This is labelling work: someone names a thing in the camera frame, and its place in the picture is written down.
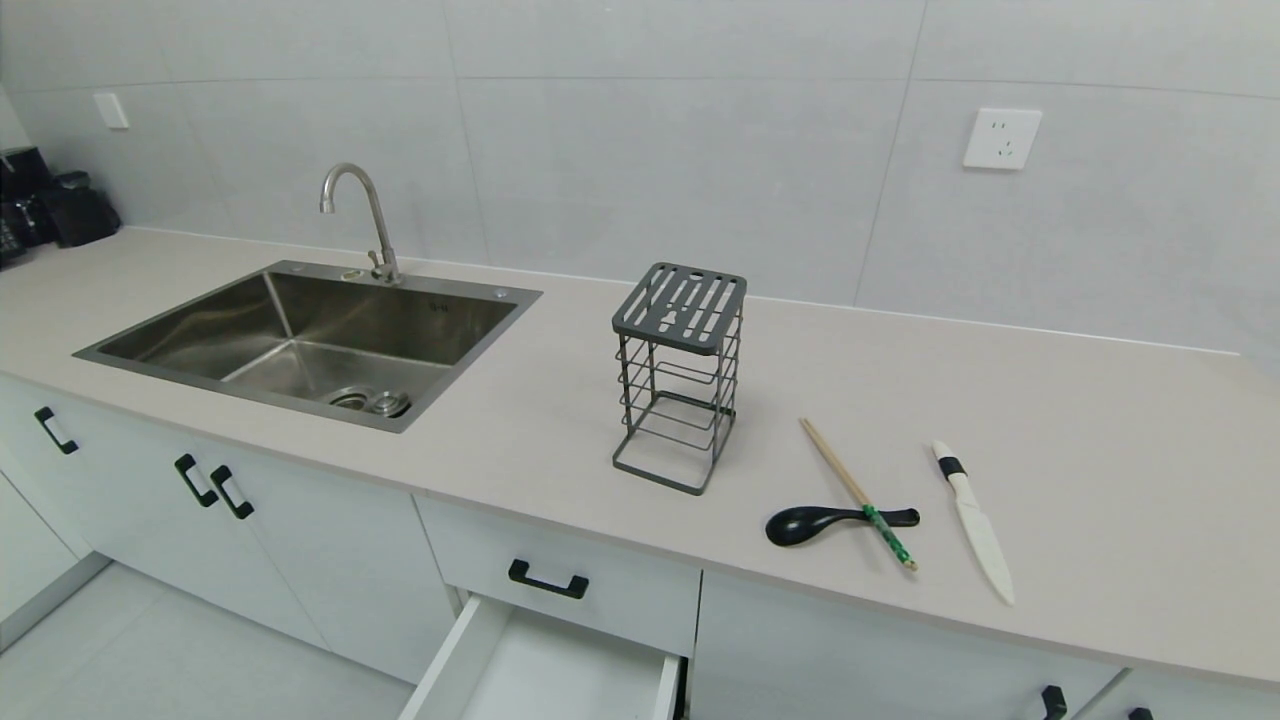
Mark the black coffee machine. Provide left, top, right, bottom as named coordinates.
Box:
left=0, top=146, right=57, bottom=269

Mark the white knife with black band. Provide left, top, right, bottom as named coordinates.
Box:
left=931, top=440, right=1016, bottom=607

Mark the white drawer with black handle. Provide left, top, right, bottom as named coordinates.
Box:
left=413, top=495, right=703, bottom=659

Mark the open white drawer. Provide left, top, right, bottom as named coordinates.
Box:
left=398, top=593, right=687, bottom=720

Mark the wooden chopstick with green end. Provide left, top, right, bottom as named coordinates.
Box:
left=803, top=417, right=919, bottom=570
left=798, top=419, right=914, bottom=573

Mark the black kitchen appliance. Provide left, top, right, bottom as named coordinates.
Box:
left=45, top=171, right=123, bottom=249

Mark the white cabinet door black handle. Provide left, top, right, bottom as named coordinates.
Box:
left=688, top=570, right=1126, bottom=720
left=1070, top=668, right=1280, bottom=720
left=195, top=435, right=463, bottom=687
left=20, top=395, right=331, bottom=651
left=0, top=372, right=101, bottom=561

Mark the stainless steel sink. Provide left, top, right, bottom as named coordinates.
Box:
left=72, top=260, right=544, bottom=435

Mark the black spoon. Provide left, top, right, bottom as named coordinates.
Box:
left=765, top=505, right=921, bottom=548

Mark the white wall socket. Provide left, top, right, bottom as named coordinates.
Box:
left=962, top=107, right=1044, bottom=171

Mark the grey wire cutlery rack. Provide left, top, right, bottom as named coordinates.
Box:
left=611, top=262, right=749, bottom=497

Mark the white kitchen cabinet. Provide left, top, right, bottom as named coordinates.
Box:
left=0, top=228, right=1280, bottom=720

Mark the chrome faucet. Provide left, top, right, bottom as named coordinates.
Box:
left=319, top=163, right=403, bottom=285

